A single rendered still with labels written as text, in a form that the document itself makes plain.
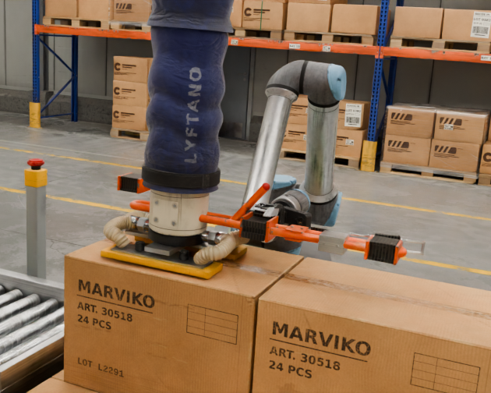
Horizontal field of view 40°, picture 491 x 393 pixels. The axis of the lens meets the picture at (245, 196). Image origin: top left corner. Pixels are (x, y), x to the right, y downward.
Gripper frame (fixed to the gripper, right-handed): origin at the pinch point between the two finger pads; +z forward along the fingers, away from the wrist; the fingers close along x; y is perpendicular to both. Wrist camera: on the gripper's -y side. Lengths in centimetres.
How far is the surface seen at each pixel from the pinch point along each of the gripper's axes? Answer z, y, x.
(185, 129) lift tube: 8.6, 22.3, 26.2
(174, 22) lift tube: 11, 26, 54
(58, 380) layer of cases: 17, 57, -53
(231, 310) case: 18.2, 2.0, -18.4
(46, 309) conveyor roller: -28, 95, -54
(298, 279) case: 0.1, -10.4, -13.1
